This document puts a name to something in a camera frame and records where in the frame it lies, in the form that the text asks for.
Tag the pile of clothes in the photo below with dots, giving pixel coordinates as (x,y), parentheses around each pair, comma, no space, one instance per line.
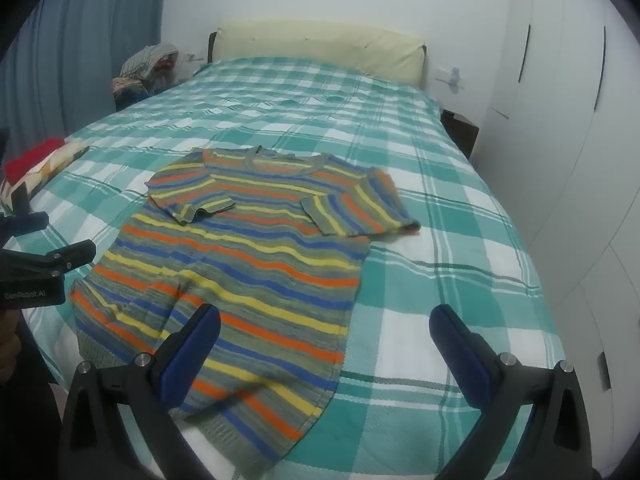
(145,75)

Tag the green white plaid bed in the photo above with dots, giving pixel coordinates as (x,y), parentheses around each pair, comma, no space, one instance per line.
(440,270)

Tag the striped knit shirt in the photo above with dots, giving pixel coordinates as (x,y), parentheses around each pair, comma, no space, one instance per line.
(250,270)

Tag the white wardrobe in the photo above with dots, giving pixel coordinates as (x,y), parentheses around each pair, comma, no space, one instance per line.
(575,160)

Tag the white wall socket with plug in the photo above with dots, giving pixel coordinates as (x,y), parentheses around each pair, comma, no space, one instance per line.
(452,79)

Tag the blue curtain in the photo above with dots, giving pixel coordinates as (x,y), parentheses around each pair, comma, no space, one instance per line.
(90,50)

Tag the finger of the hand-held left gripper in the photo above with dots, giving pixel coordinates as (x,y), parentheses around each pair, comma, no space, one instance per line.
(65,255)
(25,222)

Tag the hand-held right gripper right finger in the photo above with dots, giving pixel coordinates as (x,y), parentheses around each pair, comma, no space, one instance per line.
(462,355)

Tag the patterned folded cloth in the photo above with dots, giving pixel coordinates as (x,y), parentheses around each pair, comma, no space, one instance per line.
(55,162)

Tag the person's left hand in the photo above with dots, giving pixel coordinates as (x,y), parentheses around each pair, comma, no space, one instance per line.
(7,350)

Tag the cream padded headboard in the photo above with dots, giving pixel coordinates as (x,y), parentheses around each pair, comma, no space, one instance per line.
(320,47)

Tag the red cloth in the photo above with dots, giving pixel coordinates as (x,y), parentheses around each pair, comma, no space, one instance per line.
(30,160)

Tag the dark wooden nightstand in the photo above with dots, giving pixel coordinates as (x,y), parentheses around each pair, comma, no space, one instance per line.
(462,132)

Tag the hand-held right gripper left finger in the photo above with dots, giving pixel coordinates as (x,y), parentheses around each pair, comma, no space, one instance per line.
(192,355)

